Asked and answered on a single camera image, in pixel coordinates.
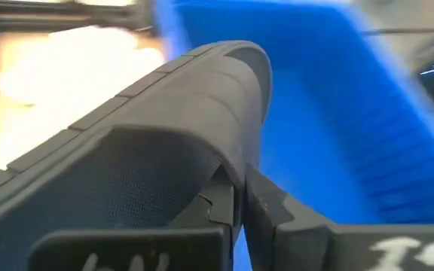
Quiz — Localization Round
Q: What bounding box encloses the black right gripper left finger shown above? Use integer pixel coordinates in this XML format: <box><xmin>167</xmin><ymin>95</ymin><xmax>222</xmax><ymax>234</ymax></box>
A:
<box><xmin>29</xmin><ymin>165</ymin><xmax>241</xmax><ymax>271</ymax></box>

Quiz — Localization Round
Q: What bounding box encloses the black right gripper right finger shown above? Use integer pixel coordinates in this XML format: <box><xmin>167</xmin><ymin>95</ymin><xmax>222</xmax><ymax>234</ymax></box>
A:
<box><xmin>242</xmin><ymin>163</ymin><xmax>434</xmax><ymax>271</ymax></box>

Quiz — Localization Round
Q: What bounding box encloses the black slide sandal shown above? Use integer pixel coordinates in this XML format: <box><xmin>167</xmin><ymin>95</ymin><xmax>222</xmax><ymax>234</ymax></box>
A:
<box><xmin>0</xmin><ymin>40</ymin><xmax>274</xmax><ymax>271</ymax></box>

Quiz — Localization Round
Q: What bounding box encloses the blue plastic bin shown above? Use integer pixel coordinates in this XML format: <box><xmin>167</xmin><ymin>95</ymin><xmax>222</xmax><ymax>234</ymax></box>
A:
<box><xmin>151</xmin><ymin>0</ymin><xmax>434</xmax><ymax>271</ymax></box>

